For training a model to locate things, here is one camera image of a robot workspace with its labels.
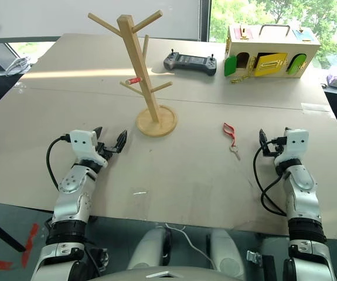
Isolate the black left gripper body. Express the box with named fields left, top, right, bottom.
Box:
left=97, top=141, right=120, bottom=160

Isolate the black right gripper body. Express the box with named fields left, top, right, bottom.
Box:
left=263, top=143, right=285, bottom=158

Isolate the wooden tree hanger stand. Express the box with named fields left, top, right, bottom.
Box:
left=87, top=9, right=179, bottom=138

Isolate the wooden lock box with doors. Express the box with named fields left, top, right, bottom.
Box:
left=223, top=23, right=322, bottom=80

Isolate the grey handheld remote controller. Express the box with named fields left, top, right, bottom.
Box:
left=163, top=48, right=218, bottom=77

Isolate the white bundled cloth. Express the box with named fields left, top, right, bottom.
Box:
left=5, top=56, right=32, bottom=77

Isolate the grey rounded robot leg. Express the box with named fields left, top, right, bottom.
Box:
left=126, top=226, right=175, bottom=270
left=208, top=228, right=246, bottom=279

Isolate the metal caster wheel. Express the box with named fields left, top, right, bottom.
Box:
left=246, top=249, right=263, bottom=265

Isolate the black table leg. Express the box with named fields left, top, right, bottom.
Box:
left=0, top=201, right=27, bottom=253

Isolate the silver robot torso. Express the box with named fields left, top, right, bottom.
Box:
left=96, top=265, right=247, bottom=281

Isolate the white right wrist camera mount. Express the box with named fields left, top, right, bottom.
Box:
left=273, top=128, right=310, bottom=169

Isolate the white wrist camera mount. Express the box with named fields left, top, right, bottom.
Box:
left=273, top=128, right=310, bottom=169
left=69, top=129, right=109, bottom=169

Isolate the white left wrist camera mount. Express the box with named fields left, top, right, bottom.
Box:
left=69, top=129, right=109, bottom=169

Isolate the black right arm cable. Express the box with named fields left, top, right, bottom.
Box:
left=253, top=136, right=288, bottom=218

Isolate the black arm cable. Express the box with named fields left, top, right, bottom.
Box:
left=46, top=133, right=71, bottom=191
left=253, top=136, right=288, bottom=218

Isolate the key with red strap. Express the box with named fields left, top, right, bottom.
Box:
left=222, top=122, right=242, bottom=162

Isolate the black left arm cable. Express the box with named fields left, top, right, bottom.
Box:
left=46, top=133, right=71, bottom=191

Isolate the thin white cable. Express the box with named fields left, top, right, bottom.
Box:
left=164, top=223, right=217, bottom=270

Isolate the black window frame post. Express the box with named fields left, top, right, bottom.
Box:
left=199, top=0, right=213, bottom=42

